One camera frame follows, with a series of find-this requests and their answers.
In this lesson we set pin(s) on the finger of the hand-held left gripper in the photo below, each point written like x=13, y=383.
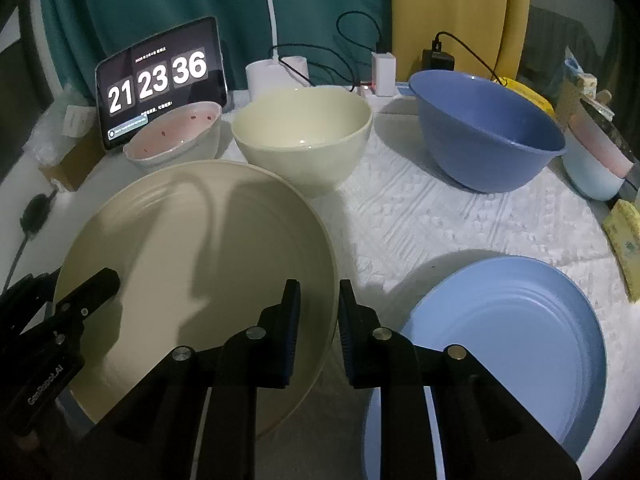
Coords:
x=92, y=292

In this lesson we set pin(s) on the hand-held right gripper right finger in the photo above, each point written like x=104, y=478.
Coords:
x=347, y=335

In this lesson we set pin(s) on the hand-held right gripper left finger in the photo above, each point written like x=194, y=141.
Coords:
x=293, y=332

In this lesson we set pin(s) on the cream plate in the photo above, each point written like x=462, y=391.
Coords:
x=190, y=230

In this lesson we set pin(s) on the light blue plate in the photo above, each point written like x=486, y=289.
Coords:
x=515, y=320

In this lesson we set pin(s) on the pink red-spotted bowl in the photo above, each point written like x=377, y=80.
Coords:
x=172, y=135

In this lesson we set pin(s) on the cream bowl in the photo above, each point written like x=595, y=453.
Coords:
x=300, y=120

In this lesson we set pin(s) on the large blue bowl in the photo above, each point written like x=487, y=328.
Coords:
x=480, y=115

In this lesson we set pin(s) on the cardboard box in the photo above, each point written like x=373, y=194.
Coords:
x=75, y=160

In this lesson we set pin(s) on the white embossed tablecloth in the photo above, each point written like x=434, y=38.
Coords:
x=425, y=220

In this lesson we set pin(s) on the clear plastic bag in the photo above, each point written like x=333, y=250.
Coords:
x=57, y=120

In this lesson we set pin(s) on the tablet with clock display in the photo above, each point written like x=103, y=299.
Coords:
x=160, y=80

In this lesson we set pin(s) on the white power strip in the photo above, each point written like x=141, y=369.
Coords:
x=387, y=101

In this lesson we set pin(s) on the white desk lamp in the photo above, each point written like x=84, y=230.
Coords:
x=265, y=77

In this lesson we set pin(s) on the white charger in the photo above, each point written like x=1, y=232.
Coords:
x=384, y=72

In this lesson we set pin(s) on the pale blue bowl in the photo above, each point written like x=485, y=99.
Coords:
x=587, y=180

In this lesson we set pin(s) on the black charger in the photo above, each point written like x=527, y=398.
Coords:
x=439, y=60

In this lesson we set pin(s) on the yellow tissue pack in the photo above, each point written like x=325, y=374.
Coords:
x=625, y=240

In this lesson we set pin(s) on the teal curtain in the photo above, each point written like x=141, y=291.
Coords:
x=175, y=0

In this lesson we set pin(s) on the plain pink bowl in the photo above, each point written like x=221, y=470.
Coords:
x=597, y=152

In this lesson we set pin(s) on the beige woven basket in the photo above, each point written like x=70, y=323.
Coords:
x=570, y=102

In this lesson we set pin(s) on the yellow curtain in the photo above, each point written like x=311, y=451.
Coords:
x=450, y=0

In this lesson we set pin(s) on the light blue bag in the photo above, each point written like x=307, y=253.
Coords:
x=571, y=65

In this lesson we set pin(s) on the grey ribbed radiator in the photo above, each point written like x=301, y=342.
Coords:
x=555, y=35

